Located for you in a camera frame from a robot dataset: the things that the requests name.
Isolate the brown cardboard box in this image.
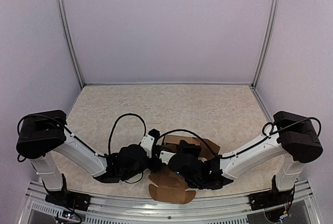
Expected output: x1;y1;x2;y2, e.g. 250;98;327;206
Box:
148;134;224;204

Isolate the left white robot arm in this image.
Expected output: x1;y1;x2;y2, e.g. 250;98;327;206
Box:
16;110;167;206

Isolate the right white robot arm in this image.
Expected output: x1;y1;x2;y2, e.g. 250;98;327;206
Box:
174;111;323;205

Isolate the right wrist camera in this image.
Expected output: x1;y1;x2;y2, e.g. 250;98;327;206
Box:
159;151;175;165

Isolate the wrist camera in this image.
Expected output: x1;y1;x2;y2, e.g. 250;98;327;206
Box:
159;151;175;165
139;129;160;158

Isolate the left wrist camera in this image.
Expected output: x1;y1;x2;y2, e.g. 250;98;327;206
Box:
139;129;160;158

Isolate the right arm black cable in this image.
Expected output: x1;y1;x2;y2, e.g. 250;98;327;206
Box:
161;129;240;160

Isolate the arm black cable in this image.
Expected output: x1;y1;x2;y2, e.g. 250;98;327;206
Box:
107;114;148;157
161;129;240;160

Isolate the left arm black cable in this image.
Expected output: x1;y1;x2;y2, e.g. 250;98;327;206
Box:
107;114;148;157

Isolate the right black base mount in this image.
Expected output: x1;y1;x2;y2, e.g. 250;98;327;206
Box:
248;175;295;210

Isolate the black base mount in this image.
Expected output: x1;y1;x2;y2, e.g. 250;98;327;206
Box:
45;174;92;212
248;175;295;210

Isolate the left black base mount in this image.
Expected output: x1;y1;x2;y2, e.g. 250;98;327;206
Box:
45;174;92;212

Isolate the back aluminium floor rail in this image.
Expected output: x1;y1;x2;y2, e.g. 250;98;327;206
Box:
84;82;252;87

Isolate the front aluminium frame rail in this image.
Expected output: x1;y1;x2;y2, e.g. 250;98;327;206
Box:
18;179;321;224

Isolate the right aluminium corner post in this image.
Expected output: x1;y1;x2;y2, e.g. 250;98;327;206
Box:
251;0;279;90

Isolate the aluminium corner post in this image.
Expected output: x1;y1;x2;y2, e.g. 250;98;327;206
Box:
56;0;85;90
251;0;279;90

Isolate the left aluminium corner post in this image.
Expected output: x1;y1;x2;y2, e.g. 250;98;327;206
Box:
56;0;85;90

